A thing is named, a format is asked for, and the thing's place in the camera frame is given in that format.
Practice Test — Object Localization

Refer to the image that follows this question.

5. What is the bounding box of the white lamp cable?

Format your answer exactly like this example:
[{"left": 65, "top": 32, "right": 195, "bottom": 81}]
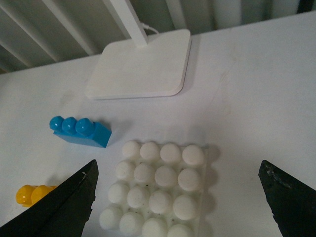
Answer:
[{"left": 141, "top": 22, "right": 159, "bottom": 34}]

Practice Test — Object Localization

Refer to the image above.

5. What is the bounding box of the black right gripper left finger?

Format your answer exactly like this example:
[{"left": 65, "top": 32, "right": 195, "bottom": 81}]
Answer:
[{"left": 0, "top": 160, "right": 98, "bottom": 237}]

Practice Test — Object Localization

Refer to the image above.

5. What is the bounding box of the yellow toy block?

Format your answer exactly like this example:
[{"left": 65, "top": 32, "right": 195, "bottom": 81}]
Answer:
[{"left": 15, "top": 185, "right": 57, "bottom": 207}]

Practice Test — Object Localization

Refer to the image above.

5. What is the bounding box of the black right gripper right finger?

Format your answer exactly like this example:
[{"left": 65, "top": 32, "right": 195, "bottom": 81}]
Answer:
[{"left": 258, "top": 160, "right": 316, "bottom": 237}]

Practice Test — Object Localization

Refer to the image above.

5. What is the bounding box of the blue toy block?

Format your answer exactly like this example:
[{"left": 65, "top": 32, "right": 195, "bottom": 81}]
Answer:
[{"left": 49, "top": 116, "right": 112, "bottom": 148}]

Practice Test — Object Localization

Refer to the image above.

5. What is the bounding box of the white studded base plate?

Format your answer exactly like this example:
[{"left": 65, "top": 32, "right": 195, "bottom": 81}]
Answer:
[{"left": 99, "top": 141, "right": 208, "bottom": 237}]

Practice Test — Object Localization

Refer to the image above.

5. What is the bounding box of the grey pleated curtain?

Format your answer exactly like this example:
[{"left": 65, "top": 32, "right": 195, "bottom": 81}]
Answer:
[{"left": 0, "top": 0, "right": 316, "bottom": 73}]

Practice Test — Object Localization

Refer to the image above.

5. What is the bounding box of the white desk lamp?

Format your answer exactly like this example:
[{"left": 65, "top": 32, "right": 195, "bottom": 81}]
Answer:
[{"left": 85, "top": 0, "right": 191, "bottom": 100}]

